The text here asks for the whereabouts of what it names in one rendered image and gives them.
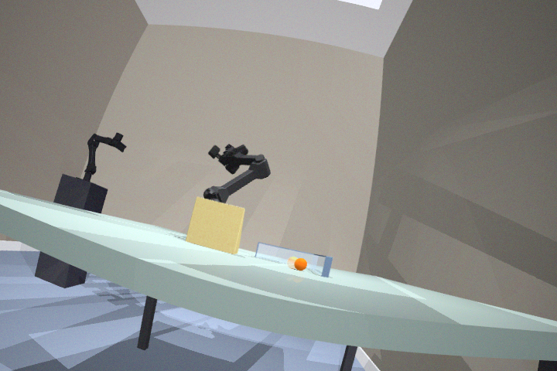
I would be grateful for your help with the blue l-shaped wall top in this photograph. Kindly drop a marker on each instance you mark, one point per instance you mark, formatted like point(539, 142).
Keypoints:
point(326, 266)

